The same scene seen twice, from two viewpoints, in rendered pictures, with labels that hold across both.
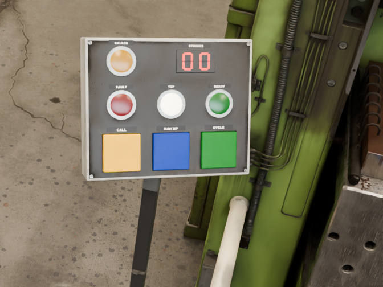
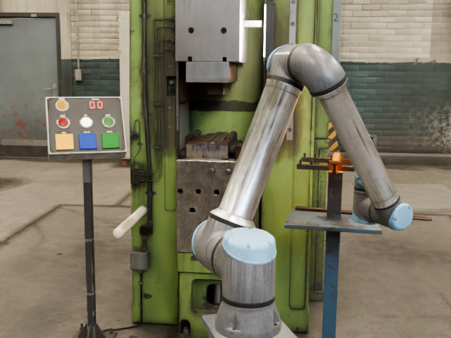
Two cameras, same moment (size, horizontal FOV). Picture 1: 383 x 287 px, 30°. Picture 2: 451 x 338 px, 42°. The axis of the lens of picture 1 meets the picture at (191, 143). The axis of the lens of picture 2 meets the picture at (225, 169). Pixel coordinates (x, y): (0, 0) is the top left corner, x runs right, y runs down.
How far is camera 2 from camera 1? 1.69 m
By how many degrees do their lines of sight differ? 28
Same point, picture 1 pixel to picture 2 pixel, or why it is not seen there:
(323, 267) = (180, 213)
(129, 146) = (68, 138)
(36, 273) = (41, 310)
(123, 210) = (98, 286)
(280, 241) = (169, 229)
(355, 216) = (186, 175)
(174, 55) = (85, 102)
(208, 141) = (105, 136)
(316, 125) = (168, 152)
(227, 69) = (111, 108)
